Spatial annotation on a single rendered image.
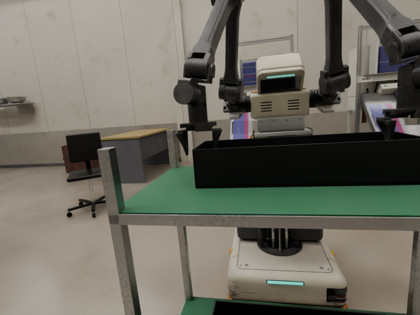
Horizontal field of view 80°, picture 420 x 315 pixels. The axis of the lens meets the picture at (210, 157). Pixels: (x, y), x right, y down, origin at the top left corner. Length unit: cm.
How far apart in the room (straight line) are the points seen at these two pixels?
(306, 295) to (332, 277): 16
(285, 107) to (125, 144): 348
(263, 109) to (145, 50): 497
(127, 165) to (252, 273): 337
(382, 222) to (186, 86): 52
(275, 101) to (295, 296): 101
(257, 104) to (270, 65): 18
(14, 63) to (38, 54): 76
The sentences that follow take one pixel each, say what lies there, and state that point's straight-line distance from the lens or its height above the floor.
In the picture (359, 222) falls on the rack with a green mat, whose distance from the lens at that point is 56.
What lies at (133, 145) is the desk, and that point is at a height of 65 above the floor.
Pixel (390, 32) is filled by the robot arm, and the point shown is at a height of 132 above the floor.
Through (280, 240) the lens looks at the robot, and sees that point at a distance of 167.
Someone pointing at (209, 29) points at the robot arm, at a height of 141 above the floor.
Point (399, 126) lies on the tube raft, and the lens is 309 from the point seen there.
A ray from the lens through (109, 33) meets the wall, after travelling 651.
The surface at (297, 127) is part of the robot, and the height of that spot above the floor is 105.
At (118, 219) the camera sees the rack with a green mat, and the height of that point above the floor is 93.
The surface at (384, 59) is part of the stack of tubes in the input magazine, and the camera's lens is 338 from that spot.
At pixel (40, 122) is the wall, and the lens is 767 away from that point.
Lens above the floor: 117
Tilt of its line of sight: 11 degrees down
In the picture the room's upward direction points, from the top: 5 degrees counter-clockwise
